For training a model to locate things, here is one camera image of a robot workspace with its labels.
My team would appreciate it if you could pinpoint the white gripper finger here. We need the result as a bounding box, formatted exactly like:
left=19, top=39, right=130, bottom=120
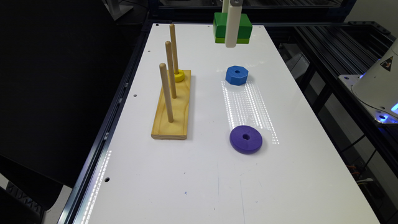
left=221, top=0, right=229, bottom=13
left=224, top=0, right=243, bottom=48

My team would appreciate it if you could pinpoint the green square block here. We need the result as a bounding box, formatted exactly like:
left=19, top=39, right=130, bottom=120
left=213, top=12, right=252, bottom=44

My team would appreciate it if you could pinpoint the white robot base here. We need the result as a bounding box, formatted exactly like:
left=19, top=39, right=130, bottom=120
left=339, top=41, right=398, bottom=125

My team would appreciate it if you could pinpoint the blue octagonal block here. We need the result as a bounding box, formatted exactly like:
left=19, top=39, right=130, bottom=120
left=225, top=65, right=249, bottom=86

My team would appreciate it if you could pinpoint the rear wooden peg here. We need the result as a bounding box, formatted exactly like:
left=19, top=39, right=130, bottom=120
left=169, top=24, right=179, bottom=75

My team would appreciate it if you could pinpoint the wooden peg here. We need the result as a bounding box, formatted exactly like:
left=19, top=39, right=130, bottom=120
left=169, top=24, right=179, bottom=75
left=165, top=41, right=177, bottom=99
left=159, top=63, right=174, bottom=123

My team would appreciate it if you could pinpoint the middle wooden peg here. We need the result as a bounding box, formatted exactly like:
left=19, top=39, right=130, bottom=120
left=165, top=41, right=177, bottom=99

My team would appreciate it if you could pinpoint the front wooden peg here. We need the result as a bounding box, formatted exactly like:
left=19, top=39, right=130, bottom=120
left=159, top=63, right=174, bottom=123

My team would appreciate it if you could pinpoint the purple round disc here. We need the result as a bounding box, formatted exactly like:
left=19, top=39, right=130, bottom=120
left=229, top=125, right=263, bottom=154

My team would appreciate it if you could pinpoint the wooden peg board base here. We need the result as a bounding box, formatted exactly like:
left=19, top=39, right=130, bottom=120
left=151, top=70, right=191, bottom=140

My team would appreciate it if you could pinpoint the black aluminium frame rack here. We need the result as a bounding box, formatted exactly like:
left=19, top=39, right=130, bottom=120
left=267, top=21, right=398, bottom=175

